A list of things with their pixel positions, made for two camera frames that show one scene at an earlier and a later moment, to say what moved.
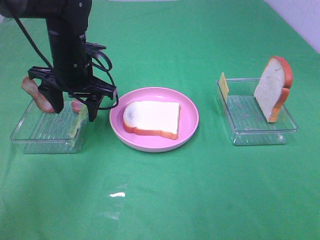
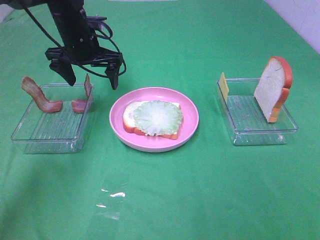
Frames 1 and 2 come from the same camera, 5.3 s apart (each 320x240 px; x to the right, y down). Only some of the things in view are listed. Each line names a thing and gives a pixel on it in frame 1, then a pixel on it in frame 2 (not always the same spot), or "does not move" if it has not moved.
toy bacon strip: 32,88 does not move
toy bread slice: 273,90 does not move
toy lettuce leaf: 82,116 -> 158,117
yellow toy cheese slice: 224,86 does not move
